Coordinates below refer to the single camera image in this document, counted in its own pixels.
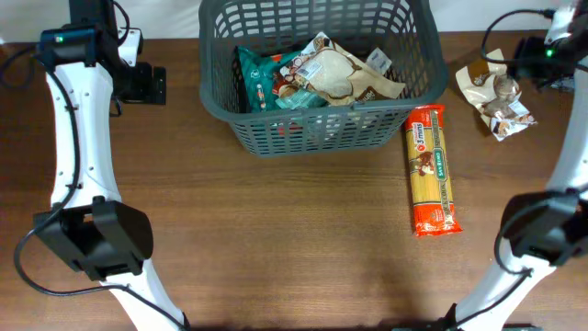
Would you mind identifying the beige mushroom snack pouch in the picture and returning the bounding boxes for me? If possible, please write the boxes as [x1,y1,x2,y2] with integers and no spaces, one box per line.
[456,59,537,142]

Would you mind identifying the green Nescafe coffee bag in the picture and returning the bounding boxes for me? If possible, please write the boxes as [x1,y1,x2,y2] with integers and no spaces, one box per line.
[236,46,300,113]

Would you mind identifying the row of tissue packets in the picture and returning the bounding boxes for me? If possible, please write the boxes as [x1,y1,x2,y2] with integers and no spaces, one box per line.
[366,48,392,75]

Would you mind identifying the glutinous rice bag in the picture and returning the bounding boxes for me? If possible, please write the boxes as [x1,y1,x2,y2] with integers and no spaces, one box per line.
[280,32,405,106]

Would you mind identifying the mint green packet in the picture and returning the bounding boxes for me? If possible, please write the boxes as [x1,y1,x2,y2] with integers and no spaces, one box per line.
[276,89,327,109]

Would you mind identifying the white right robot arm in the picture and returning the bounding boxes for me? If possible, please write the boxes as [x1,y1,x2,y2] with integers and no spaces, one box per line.
[437,1,587,330]

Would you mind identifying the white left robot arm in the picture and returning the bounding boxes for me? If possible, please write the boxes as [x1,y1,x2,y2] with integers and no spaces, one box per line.
[32,0,189,330]

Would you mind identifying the grey plastic lattice basket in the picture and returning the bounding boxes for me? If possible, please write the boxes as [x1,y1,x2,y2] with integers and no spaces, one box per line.
[198,0,448,157]

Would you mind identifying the San Remo spaghetti packet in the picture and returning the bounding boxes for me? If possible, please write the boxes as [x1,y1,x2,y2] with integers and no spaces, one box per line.
[404,104,462,236]

